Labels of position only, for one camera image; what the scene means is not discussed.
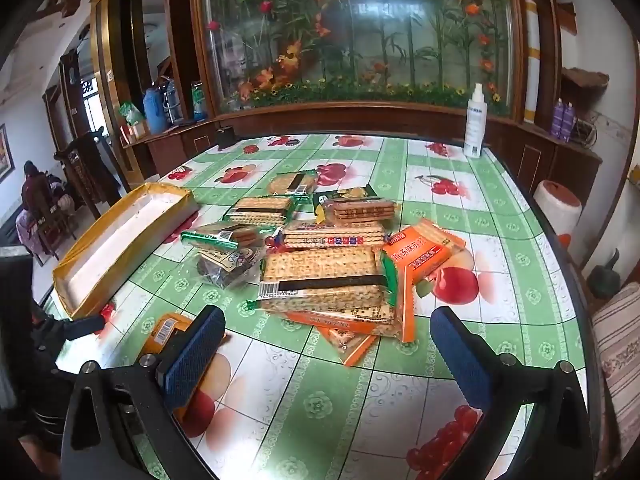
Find green bag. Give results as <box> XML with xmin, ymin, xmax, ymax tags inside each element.
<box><xmin>117</xmin><ymin>101</ymin><xmax>147</xmax><ymax>127</ymax></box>

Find dark wooden chair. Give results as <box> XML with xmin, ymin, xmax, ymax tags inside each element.
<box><xmin>54</xmin><ymin>131</ymin><xmax>123</xmax><ymax>218</ymax></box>

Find round cracker packet black stripe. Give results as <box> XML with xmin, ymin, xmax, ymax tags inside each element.
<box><xmin>266</xmin><ymin>169</ymin><xmax>319</xmax><ymax>197</ymax></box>

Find framed wall picture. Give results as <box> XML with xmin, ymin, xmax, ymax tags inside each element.
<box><xmin>0</xmin><ymin>124</ymin><xmax>16</xmax><ymax>183</ymax></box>

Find green bottle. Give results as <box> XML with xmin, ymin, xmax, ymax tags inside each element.
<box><xmin>191</xmin><ymin>81</ymin><xmax>209</xmax><ymax>122</ymax></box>

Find rolled white poster yellow stripes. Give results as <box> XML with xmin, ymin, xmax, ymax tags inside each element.
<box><xmin>522</xmin><ymin>0</ymin><xmax>544</xmax><ymax>125</ymax></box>

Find green fruit print tablecloth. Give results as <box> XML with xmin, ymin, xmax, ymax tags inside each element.
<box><xmin>55</xmin><ymin>132</ymin><xmax>588</xmax><ymax>480</ymax></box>

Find small grey appliance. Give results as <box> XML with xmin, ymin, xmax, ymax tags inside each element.
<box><xmin>572</xmin><ymin>117</ymin><xmax>599</xmax><ymax>149</ymax></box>

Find blue thermos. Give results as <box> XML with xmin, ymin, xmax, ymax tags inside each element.
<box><xmin>142</xmin><ymin>87</ymin><xmax>167</xmax><ymax>135</ymax></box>

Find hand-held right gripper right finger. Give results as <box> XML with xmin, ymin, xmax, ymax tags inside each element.
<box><xmin>430</xmin><ymin>306</ymin><xmax>593</xmax><ymax>480</ymax></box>

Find large cracker packet black stripe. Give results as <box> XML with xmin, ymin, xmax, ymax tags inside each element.
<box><xmin>256</xmin><ymin>248</ymin><xmax>402</xmax><ymax>313</ymax></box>

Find clear brown sandwich cracker packet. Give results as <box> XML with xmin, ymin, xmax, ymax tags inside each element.
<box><xmin>320</xmin><ymin>198</ymin><xmax>401</xmax><ymax>227</ymax></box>

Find dark green kettle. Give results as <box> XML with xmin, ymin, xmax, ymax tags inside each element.
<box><xmin>587</xmin><ymin>249</ymin><xmax>622</xmax><ymax>300</ymax></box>

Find orange cracker packet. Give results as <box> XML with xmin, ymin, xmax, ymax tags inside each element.
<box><xmin>382</xmin><ymin>218</ymin><xmax>467</xmax><ymax>287</ymax></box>
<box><xmin>320</xmin><ymin>327</ymin><xmax>379</xmax><ymax>367</ymax></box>
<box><xmin>141</xmin><ymin>311</ymin><xmax>228</xmax><ymax>421</ymax></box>
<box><xmin>282</xmin><ymin>280</ymin><xmax>417</xmax><ymax>345</ymax></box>

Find white spray bottle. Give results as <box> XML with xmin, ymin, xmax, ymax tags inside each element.
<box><xmin>462</xmin><ymin>82</ymin><xmax>487</xmax><ymax>159</ymax></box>

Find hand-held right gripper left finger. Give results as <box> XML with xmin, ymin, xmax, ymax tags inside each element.
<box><xmin>60</xmin><ymin>305</ymin><xmax>227</xmax><ymax>480</ymax></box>

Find wooden wall shelf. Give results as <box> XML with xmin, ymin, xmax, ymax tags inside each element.
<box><xmin>560</xmin><ymin>66</ymin><xmax>611</xmax><ymax>95</ymax></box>

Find dark green yellow snack packet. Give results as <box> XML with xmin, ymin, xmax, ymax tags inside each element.
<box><xmin>312</xmin><ymin>185</ymin><xmax>385</xmax><ymax>211</ymax></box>

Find green cracker packet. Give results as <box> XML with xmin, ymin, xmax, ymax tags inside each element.
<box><xmin>180</xmin><ymin>224</ymin><xmax>268</xmax><ymax>252</ymax></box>
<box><xmin>222</xmin><ymin>195</ymin><xmax>297</xmax><ymax>226</ymax></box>

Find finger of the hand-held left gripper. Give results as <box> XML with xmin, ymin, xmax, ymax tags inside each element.
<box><xmin>62</xmin><ymin>315</ymin><xmax>109</xmax><ymax>337</ymax></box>

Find white stool red top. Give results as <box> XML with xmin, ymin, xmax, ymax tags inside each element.
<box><xmin>531</xmin><ymin>180</ymin><xmax>583</xmax><ymax>241</ymax></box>

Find striped cushion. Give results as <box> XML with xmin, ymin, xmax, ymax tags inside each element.
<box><xmin>592</xmin><ymin>282</ymin><xmax>640</xmax><ymax>466</ymax></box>

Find yellow wooden door frame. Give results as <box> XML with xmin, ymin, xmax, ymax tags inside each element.
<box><xmin>90</xmin><ymin>0</ymin><xmax>151</xmax><ymax>176</ymax></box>

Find yellow cardboard box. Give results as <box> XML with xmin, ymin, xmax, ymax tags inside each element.
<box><xmin>52</xmin><ymin>182</ymin><xmax>199</xmax><ymax>321</ymax></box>

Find glass display with artificial flowers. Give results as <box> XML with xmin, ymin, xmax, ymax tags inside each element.
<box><xmin>192</xmin><ymin>0</ymin><xmax>523</xmax><ymax>121</ymax></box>

